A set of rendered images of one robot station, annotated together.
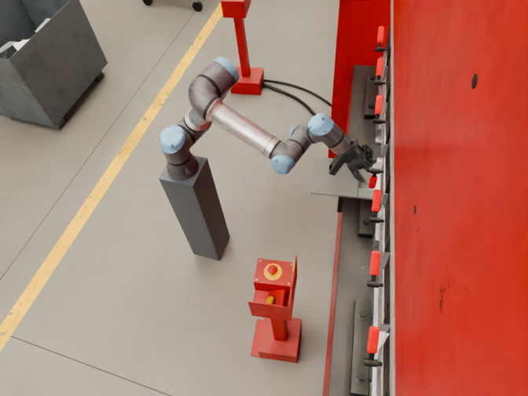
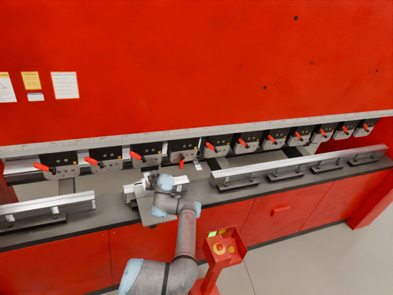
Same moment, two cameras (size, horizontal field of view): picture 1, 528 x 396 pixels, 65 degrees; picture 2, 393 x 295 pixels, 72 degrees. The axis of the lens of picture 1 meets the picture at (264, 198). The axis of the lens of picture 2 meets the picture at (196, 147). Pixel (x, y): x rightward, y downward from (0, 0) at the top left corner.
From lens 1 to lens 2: 1.56 m
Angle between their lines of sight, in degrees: 78
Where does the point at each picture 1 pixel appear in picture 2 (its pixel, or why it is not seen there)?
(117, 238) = not seen: outside the picture
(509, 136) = (326, 7)
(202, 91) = (184, 267)
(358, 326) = (231, 185)
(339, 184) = not seen: hidden behind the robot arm
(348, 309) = (224, 194)
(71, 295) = not seen: outside the picture
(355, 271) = (202, 196)
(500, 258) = (335, 23)
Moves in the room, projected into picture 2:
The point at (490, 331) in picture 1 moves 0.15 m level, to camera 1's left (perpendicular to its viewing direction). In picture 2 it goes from (340, 33) to (369, 45)
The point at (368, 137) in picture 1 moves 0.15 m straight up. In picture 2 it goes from (89, 215) to (86, 198)
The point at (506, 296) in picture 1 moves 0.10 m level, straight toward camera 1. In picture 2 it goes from (341, 23) to (364, 29)
